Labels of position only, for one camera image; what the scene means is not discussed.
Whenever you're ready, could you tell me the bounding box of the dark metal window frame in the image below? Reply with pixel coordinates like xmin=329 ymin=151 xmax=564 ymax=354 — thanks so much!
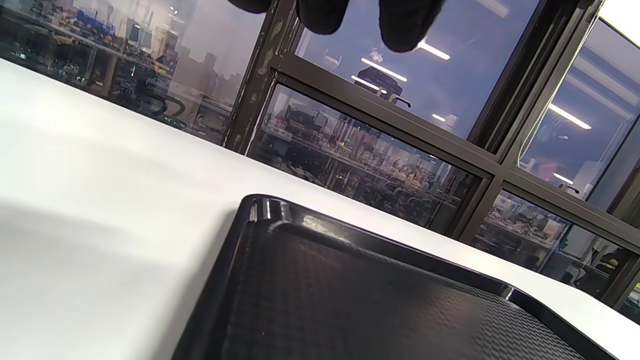
xmin=222 ymin=0 xmax=640 ymax=312

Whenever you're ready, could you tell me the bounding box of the black textured tray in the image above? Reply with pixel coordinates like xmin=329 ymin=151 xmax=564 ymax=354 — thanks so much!
xmin=170 ymin=194 xmax=621 ymax=360

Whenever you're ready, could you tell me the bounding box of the person's left hand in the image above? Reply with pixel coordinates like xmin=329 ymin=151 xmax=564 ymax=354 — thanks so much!
xmin=227 ymin=0 xmax=446 ymax=53

